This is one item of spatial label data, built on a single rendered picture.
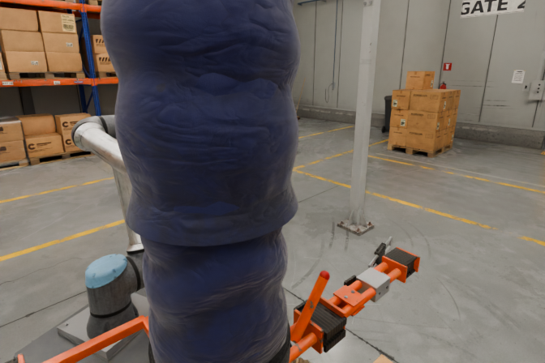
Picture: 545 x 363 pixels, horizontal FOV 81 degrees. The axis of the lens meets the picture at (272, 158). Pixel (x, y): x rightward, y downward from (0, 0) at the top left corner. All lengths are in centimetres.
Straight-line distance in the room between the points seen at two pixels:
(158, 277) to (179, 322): 6
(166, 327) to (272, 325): 14
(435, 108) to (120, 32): 711
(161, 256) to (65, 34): 742
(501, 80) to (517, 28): 117
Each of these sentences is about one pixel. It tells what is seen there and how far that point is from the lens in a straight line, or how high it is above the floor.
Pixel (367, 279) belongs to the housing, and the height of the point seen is 126.
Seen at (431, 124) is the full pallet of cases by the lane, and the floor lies 70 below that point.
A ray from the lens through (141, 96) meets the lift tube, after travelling 36.
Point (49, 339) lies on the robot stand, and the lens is 172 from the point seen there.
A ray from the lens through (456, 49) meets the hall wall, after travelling 1006.
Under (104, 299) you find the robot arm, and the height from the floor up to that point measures 96.
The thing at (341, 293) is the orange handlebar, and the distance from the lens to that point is 87.
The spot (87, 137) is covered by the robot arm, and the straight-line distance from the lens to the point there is 135.
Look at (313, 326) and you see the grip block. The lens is 76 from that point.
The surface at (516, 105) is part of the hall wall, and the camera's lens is 974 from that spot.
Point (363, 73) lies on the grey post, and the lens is 354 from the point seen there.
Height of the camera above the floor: 179
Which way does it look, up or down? 16 degrees down
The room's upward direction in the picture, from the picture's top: straight up
